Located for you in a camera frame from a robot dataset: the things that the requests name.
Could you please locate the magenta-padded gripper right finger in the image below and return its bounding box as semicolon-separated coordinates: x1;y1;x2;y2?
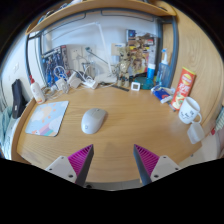
133;143;183;186

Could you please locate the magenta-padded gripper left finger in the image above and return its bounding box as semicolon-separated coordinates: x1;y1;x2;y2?
44;143;95;188

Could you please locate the grey computer mouse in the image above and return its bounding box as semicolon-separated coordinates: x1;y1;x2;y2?
81;107;108;135

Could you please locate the pastel sun print mouse pad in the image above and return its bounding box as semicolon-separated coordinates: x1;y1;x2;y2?
25;100;70;138

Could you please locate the translucent plastic cup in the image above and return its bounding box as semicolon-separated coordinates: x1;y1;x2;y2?
186;121;206;145

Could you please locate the white mug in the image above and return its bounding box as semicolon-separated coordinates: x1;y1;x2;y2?
178;96;203;125

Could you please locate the blue snack packet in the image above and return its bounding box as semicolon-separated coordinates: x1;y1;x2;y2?
150;85;176;104

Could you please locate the teal blanket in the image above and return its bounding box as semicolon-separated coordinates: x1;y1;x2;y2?
0;106;14;158

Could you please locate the white lotion bottle red pump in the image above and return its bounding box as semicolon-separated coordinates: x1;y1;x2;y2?
29;75;46;105

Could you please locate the red chip can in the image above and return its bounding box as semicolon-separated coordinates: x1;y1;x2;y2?
170;66;197;111

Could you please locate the white charger block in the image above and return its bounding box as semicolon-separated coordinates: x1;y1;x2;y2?
54;78;70;94

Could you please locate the black bag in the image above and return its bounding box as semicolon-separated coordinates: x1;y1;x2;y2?
11;79;28;119

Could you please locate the teal round bowl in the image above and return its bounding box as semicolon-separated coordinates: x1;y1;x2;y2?
139;77;156;90

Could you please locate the small white square clock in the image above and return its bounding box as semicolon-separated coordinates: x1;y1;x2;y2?
130;81;141;92

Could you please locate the large white power adapter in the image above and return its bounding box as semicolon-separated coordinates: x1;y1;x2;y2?
68;71;82;89

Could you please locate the white power strip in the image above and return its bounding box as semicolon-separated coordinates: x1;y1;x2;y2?
81;79;100;90

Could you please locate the black ruler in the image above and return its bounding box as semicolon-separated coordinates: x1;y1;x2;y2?
111;84;130;92

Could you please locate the blue spray bottle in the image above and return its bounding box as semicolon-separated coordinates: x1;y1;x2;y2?
156;48;173;88

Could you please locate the robot model kit box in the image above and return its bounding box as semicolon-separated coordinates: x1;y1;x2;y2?
41;45;69;87

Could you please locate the colourful picture box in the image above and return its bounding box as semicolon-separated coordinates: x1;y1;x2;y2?
125;29;158;76

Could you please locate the white cable tangle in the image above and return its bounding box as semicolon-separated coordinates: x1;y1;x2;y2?
43;64;118;101

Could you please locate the white wall socket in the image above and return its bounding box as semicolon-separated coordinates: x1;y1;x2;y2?
68;45;98;61

